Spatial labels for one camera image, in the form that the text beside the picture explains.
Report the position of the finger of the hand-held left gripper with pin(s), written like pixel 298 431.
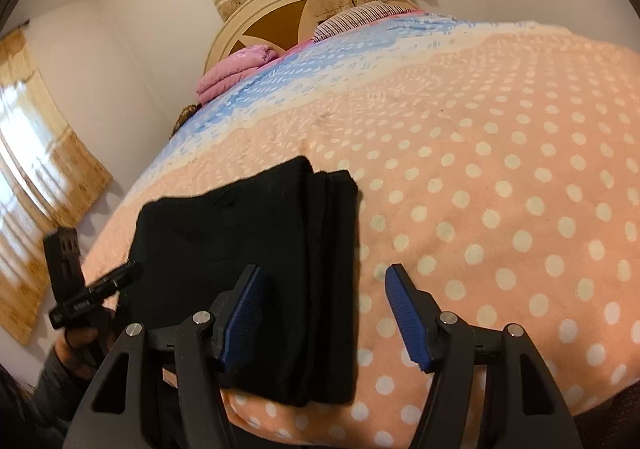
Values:
pixel 120 276

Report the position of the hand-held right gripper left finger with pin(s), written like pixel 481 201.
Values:
pixel 245 314

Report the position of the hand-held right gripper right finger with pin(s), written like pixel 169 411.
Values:
pixel 405 314

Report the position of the black pants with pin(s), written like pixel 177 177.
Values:
pixel 280 254

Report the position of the person's left forearm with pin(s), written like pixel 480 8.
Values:
pixel 52 389

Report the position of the person's left hand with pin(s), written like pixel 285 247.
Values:
pixel 82 336

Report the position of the peach polka dot blanket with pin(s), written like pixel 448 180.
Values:
pixel 500 179

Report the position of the brown patterned cloth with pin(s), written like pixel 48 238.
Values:
pixel 182 119

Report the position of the pink folded blanket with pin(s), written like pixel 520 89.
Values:
pixel 235 69

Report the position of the dark maroon dotted cloth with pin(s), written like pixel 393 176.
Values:
pixel 620 421

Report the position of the cream round wooden headboard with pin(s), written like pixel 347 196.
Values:
pixel 270 21

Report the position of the striped pillow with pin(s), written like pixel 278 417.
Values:
pixel 350 19

